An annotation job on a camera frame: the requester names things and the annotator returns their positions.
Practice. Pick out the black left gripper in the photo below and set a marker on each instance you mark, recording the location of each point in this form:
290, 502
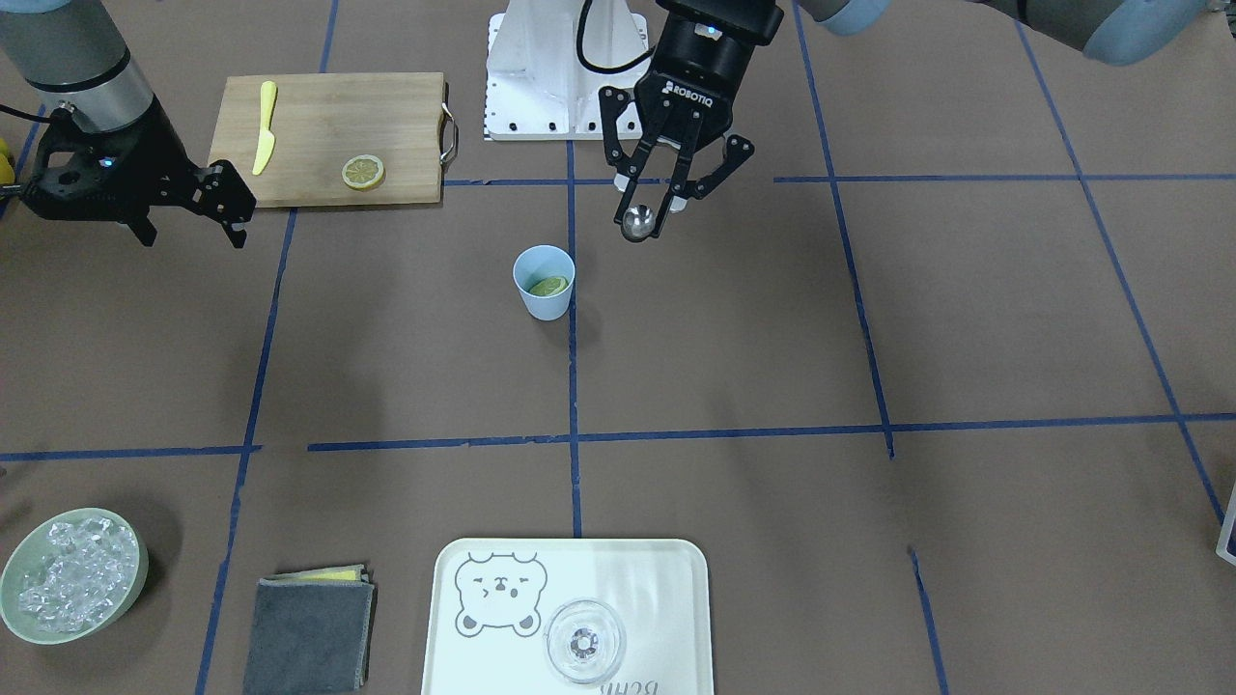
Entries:
702, 75

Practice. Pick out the grey folded cloth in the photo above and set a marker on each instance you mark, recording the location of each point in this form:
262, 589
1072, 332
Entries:
310, 632

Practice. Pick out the bamboo cutting board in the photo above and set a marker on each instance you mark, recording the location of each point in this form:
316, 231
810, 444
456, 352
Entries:
320, 121

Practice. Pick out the clear wine glass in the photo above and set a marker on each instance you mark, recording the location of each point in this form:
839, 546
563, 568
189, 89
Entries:
585, 642

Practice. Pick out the yellow lemon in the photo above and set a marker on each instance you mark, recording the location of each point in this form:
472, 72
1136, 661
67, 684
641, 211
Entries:
7, 173

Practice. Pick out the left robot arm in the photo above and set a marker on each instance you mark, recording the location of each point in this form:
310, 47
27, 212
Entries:
1116, 33

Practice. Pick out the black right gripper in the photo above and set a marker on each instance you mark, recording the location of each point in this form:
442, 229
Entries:
157, 152

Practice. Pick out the yellow plastic knife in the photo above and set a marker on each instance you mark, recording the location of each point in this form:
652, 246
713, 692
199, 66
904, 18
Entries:
266, 143

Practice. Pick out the green bowl with ice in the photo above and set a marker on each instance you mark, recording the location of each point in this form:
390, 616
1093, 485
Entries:
72, 577

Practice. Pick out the light blue plastic cup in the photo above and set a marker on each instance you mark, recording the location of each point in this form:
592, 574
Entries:
545, 276

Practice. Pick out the lemon slice on board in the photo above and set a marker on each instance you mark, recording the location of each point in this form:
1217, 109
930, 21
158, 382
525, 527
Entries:
363, 172

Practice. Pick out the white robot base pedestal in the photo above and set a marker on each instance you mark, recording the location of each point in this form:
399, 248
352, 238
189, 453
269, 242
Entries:
537, 90

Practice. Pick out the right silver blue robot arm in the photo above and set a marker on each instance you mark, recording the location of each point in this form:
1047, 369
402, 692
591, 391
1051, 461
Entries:
73, 55

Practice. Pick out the cream plastic tray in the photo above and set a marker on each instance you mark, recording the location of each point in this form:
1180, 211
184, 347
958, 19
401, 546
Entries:
492, 600

